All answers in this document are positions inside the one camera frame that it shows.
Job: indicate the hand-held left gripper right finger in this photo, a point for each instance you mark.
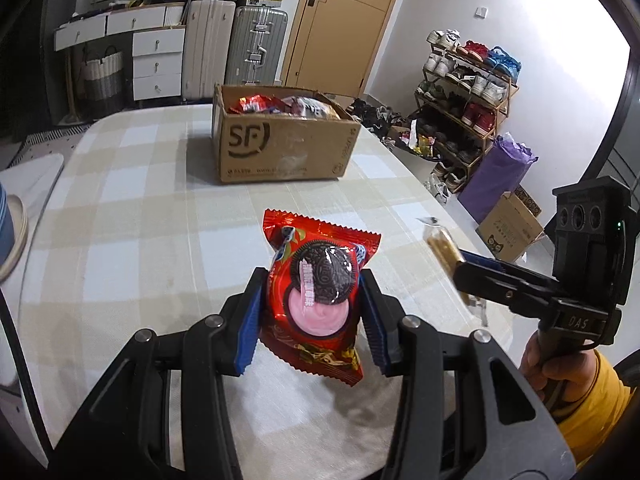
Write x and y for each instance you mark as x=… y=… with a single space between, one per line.
x=374 y=325

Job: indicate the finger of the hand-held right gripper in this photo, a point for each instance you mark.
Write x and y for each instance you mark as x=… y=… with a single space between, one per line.
x=495 y=287
x=482 y=259

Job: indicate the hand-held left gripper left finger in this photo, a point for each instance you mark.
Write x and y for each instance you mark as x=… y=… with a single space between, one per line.
x=252 y=322

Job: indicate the clear cracker packet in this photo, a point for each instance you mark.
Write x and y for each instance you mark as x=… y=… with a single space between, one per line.
x=442 y=250

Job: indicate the red cookie packet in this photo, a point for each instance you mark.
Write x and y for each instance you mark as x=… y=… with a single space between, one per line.
x=320 y=270

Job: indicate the brown cardboard box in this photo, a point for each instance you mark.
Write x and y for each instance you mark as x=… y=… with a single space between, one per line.
x=280 y=152

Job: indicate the red chip bag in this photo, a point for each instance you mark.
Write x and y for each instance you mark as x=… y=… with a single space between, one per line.
x=257 y=105

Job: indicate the person's right hand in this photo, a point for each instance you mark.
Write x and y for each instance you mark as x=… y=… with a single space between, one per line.
x=550 y=372

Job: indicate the cat print cardboard box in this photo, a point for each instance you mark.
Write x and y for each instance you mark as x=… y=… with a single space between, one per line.
x=510 y=230

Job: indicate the purple bag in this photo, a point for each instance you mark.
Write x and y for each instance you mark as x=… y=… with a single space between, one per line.
x=495 y=175

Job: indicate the white waste bin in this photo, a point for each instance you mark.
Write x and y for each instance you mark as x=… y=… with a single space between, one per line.
x=422 y=144

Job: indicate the wooden shoe rack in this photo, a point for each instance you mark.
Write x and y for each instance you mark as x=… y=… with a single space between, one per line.
x=500 y=110

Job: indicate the scattered pairs of shoes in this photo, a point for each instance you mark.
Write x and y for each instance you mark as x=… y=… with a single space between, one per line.
x=380 y=120

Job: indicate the shoe rack with shoes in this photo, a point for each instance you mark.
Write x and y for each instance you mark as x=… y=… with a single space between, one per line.
x=480 y=85

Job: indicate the blue bowl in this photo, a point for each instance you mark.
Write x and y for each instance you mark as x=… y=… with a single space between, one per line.
x=5 y=225

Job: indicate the white side table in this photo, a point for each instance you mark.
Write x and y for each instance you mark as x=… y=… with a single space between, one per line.
x=30 y=170

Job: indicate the wooden door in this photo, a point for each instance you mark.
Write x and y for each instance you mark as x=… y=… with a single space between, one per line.
x=345 y=25

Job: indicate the white desk with drawers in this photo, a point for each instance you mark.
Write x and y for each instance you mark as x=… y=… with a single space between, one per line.
x=157 y=65

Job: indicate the white suitcase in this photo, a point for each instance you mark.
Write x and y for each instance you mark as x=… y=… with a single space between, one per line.
x=207 y=50

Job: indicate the silver suitcase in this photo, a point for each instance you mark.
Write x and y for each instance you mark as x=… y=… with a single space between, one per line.
x=255 y=45

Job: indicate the woven laundry basket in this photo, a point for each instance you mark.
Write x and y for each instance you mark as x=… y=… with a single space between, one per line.
x=102 y=85

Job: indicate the white wall switch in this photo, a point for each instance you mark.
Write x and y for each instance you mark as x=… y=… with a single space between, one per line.
x=481 y=11

